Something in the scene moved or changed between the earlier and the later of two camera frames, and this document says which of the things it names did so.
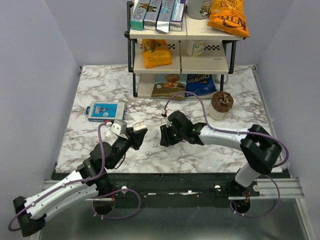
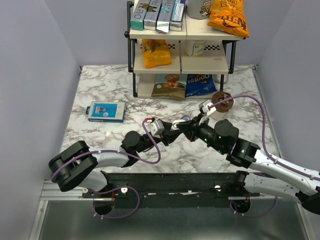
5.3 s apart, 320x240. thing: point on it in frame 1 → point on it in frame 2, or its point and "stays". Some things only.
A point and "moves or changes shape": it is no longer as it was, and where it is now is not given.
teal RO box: [138, 14] stays
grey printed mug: [198, 9] stays
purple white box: [176, 23] stays
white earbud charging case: [138, 125] moves or changes shape
